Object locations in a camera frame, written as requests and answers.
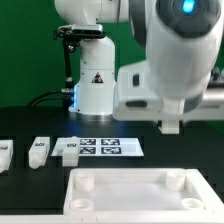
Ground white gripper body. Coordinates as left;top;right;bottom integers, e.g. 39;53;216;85
113;61;224;122

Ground white desk tabletop tray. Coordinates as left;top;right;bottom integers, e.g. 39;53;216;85
63;168;224;215

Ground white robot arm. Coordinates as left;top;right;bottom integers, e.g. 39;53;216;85
54;0;224;121

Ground white fiducial marker sheet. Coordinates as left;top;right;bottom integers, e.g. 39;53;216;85
52;136;144;157

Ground black base cables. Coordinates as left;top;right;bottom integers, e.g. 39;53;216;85
27;88;75;108

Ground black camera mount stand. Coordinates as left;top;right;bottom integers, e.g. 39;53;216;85
53;24;106;110

